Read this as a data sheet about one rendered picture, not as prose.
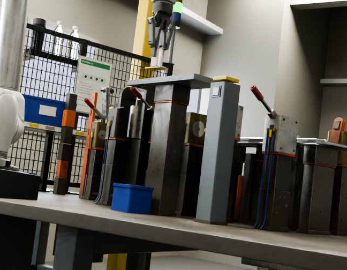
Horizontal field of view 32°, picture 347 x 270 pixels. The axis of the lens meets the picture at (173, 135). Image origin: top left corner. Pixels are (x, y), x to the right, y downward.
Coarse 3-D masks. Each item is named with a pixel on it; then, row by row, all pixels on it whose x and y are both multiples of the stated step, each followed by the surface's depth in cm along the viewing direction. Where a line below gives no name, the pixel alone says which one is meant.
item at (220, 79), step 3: (213, 78) 192; (216, 78) 191; (219, 78) 190; (222, 78) 189; (225, 78) 188; (228, 78) 188; (231, 78) 189; (234, 78) 190; (219, 81) 193; (228, 81) 191; (231, 81) 191; (234, 81) 190; (237, 81) 191
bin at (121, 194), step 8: (120, 184) 201; (128, 184) 198; (120, 192) 201; (128, 192) 197; (136, 192) 198; (144, 192) 200; (152, 192) 202; (112, 200) 203; (120, 200) 200; (128, 200) 197; (136, 200) 198; (144, 200) 200; (112, 208) 203; (120, 208) 199; (128, 208) 196; (136, 208) 198; (144, 208) 200
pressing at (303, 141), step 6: (240, 138) 217; (246, 138) 215; (252, 138) 213; (258, 138) 210; (300, 138) 197; (306, 138) 195; (312, 138) 193; (240, 144) 240; (246, 144) 238; (252, 144) 235; (312, 144) 206; (318, 144) 204; (324, 144) 203; (330, 144) 191; (336, 144) 193; (342, 150) 206
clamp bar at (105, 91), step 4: (104, 88) 276; (108, 88) 276; (112, 88) 278; (104, 92) 276; (108, 92) 276; (112, 92) 278; (104, 96) 276; (108, 96) 276; (104, 100) 276; (108, 100) 276; (104, 104) 276; (108, 104) 276; (104, 108) 276; (108, 108) 276; (104, 112) 276; (108, 112) 276; (104, 116) 278
